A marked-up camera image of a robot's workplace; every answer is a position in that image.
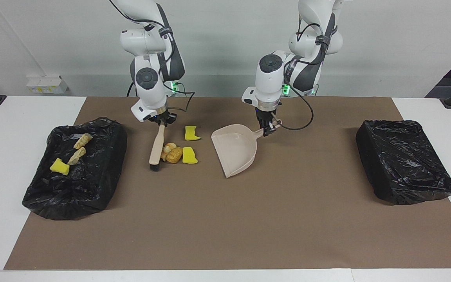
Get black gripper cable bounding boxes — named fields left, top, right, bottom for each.
left=167, top=84, right=195, bottom=114
left=274, top=88, right=314, bottom=131

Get orange striped croissant piece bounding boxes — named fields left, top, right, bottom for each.
left=73, top=133, right=93, bottom=150

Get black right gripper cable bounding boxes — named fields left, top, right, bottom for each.
left=167, top=84, right=195, bottom=114

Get yellow wedge sponge piece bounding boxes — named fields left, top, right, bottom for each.
left=50, top=157, right=70, bottom=176

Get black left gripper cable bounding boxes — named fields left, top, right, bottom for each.
left=274, top=88, right=314, bottom=131

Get striped croissant bread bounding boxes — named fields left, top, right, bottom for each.
left=162, top=143, right=177, bottom=161

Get beige hand brush black bristles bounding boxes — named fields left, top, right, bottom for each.
left=149, top=123, right=166, bottom=172

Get crumpled black bag trash bin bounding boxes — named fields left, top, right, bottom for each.
left=22, top=117, right=128, bottom=221

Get yellow sponge piece green edge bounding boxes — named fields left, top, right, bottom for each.
left=184, top=125, right=201, bottom=141

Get brown oval bread roll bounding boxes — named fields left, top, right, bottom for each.
left=166, top=146, right=184, bottom=164

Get beige plastic dustpan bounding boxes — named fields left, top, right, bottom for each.
left=211, top=121, right=283, bottom=179

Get white power strip box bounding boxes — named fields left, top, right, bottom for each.
left=26, top=76, right=69, bottom=94

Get brown paper table mat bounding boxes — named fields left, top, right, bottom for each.
left=4, top=97, right=451, bottom=270

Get taut black bag trash bin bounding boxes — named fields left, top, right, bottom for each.
left=355, top=120, right=451, bottom=205

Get pale bread chunk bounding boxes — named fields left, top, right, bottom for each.
left=67, top=147, right=87, bottom=165

